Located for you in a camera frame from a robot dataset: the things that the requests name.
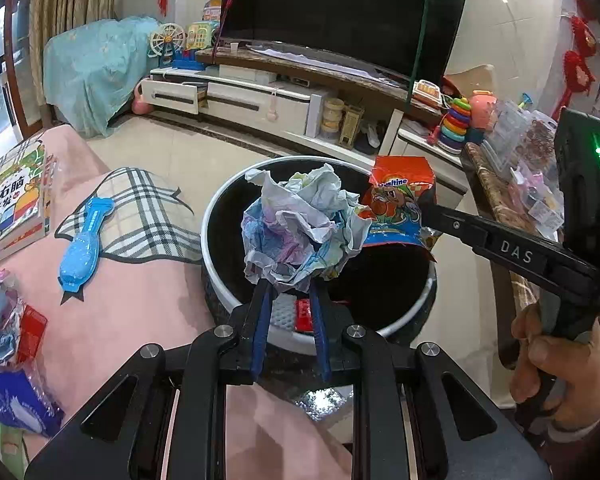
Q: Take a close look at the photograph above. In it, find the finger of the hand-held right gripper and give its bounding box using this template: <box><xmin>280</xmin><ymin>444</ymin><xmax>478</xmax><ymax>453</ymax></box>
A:
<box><xmin>422</xmin><ymin>202</ymin><xmax>563</xmax><ymax>306</ymax></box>

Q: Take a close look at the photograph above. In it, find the red flat packet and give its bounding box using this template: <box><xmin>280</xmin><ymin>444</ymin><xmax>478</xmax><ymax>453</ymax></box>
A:
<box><xmin>16</xmin><ymin>304</ymin><xmax>49</xmax><ymax>365</ymax></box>

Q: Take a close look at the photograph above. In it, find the small red packet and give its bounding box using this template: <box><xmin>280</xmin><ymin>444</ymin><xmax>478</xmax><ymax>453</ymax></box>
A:
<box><xmin>295</xmin><ymin>299</ymin><xmax>314</xmax><ymax>334</ymax></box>

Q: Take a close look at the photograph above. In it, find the white foam net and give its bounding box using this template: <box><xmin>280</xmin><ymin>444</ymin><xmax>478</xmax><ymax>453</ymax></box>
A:
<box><xmin>272</xmin><ymin>299</ymin><xmax>296</xmax><ymax>332</ymax></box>

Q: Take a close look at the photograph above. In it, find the pink plastic toy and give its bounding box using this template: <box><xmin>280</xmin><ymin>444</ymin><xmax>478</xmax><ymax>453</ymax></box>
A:
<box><xmin>467</xmin><ymin>90</ymin><xmax>502</xmax><ymax>132</ymax></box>

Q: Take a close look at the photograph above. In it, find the white ferris wheel toy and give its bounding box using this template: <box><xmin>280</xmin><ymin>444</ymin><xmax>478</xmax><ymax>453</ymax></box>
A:
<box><xmin>149</xmin><ymin>23</ymin><xmax>187</xmax><ymax>67</ymax></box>

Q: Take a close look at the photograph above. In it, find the pile of clear plastic boxes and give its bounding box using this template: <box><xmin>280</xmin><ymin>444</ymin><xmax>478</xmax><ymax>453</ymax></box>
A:
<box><xmin>480</xmin><ymin>99</ymin><xmax>567</xmax><ymax>238</ymax></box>

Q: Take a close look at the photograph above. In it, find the red wall ornament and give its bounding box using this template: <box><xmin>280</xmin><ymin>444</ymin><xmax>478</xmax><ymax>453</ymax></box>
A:
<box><xmin>550</xmin><ymin>14</ymin><xmax>598</xmax><ymax>121</ymax></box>

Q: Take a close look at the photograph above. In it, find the rainbow ring stacker toy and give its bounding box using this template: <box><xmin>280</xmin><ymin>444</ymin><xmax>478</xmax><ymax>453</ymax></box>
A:
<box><xmin>439</xmin><ymin>97</ymin><xmax>474</xmax><ymax>149</ymax></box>

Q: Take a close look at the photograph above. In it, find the black bin with white rim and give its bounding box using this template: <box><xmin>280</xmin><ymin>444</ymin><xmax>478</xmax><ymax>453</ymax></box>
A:
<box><xmin>200</xmin><ymin>156</ymin><xmax>438</xmax><ymax>358</ymax></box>

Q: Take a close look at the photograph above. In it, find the pink blanket with plaid print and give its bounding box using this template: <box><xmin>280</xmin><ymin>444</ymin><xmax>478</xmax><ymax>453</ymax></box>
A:
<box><xmin>0</xmin><ymin>124</ymin><xmax>357</xmax><ymax>480</ymax></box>

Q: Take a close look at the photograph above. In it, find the printed paper ball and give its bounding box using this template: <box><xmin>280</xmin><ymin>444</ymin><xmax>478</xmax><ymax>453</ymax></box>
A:
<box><xmin>242</xmin><ymin>162</ymin><xmax>373</xmax><ymax>293</ymax></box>

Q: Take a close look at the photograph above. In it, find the orange snack packet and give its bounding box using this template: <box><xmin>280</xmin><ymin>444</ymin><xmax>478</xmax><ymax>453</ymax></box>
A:
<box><xmin>357</xmin><ymin>156</ymin><xmax>443</xmax><ymax>263</ymax></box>

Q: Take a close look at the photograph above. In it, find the glass balcony door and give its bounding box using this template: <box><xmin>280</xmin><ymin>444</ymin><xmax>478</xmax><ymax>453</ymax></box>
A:
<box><xmin>0</xmin><ymin>0</ymin><xmax>37</xmax><ymax>153</ymax></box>

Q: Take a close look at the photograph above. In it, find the colourful toy machine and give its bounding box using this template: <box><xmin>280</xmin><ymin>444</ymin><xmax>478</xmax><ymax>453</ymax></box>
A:
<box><xmin>186</xmin><ymin>20</ymin><xmax>217</xmax><ymax>52</ymax></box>

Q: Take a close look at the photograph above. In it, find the pink kettlebell toy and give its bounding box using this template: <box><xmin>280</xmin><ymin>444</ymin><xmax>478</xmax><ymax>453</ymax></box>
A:
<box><xmin>131</xmin><ymin>84</ymin><xmax>154</xmax><ymax>117</ymax></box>

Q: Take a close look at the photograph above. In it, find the light blue cloth cover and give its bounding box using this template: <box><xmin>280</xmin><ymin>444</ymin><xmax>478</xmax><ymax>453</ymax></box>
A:
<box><xmin>42</xmin><ymin>16</ymin><xmax>162</xmax><ymax>137</ymax></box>

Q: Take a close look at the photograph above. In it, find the white upright box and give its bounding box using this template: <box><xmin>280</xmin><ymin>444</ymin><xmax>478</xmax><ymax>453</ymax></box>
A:
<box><xmin>307</xmin><ymin>92</ymin><xmax>326</xmax><ymax>139</ymax></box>

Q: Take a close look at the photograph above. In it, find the silver foil mat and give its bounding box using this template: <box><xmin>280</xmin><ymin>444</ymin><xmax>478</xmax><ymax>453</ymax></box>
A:
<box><xmin>290</xmin><ymin>385</ymin><xmax>355</xmax><ymax>446</ymax></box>

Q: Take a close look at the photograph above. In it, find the blue packet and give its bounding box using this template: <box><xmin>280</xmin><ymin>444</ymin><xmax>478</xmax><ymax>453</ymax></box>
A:
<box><xmin>0</xmin><ymin>369</ymin><xmax>67</xmax><ymax>437</ymax></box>

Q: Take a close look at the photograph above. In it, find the blue toy base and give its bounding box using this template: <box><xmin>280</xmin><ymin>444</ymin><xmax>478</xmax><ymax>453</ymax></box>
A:
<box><xmin>171</xmin><ymin>51</ymin><xmax>207</xmax><ymax>72</ymax></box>

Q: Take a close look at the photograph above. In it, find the stack of yellow-lid jars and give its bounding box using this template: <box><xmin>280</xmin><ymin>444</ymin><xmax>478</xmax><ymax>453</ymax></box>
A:
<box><xmin>322</xmin><ymin>97</ymin><xmax>346</xmax><ymax>144</ymax></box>

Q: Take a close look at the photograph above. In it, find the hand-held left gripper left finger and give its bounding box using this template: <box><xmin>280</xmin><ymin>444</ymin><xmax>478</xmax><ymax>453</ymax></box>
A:
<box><xmin>24</xmin><ymin>279</ymin><xmax>277</xmax><ymax>480</ymax></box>

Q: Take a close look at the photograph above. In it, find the children's activity book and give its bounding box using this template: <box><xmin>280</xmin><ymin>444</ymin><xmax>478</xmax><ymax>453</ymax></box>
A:
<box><xmin>0</xmin><ymin>139</ymin><xmax>52</xmax><ymax>269</ymax></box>

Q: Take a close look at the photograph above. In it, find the white television cabinet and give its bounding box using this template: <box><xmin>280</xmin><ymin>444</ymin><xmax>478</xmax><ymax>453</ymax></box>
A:
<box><xmin>147</xmin><ymin>46</ymin><xmax>470</xmax><ymax>196</ymax></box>

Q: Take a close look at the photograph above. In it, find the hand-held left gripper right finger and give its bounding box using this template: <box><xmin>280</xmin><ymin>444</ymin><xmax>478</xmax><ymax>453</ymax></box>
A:
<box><xmin>307</xmin><ymin>280</ymin><xmax>553</xmax><ymax>480</ymax></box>

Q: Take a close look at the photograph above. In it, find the person's right hand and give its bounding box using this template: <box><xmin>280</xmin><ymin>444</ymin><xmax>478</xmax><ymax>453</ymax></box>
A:
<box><xmin>512</xmin><ymin>305</ymin><xmax>600</xmax><ymax>431</ymax></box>

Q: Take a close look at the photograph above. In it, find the person's right forearm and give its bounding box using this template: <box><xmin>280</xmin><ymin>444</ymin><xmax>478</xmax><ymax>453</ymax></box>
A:
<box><xmin>545</xmin><ymin>412</ymin><xmax>600</xmax><ymax>480</ymax></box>

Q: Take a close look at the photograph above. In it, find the black television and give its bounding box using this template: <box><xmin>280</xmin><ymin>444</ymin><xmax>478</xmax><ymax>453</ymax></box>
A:
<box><xmin>219</xmin><ymin>0</ymin><xmax>471</xmax><ymax>87</ymax></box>

